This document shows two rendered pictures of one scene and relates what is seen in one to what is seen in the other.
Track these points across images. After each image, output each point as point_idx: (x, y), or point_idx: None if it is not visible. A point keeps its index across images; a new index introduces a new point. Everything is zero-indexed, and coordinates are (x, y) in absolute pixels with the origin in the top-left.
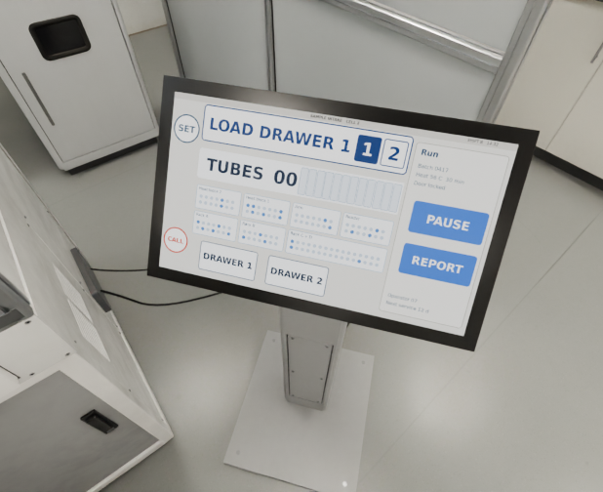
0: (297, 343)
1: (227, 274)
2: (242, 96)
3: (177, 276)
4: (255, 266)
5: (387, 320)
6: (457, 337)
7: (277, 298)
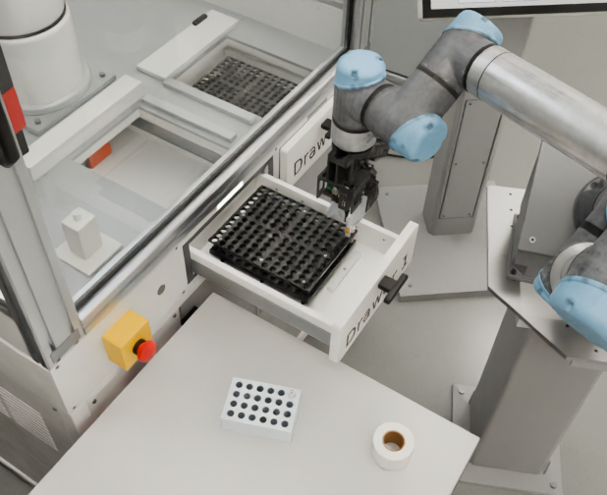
0: (472, 110)
1: (478, 2)
2: None
3: (444, 13)
4: None
5: (579, 4)
6: None
7: (512, 9)
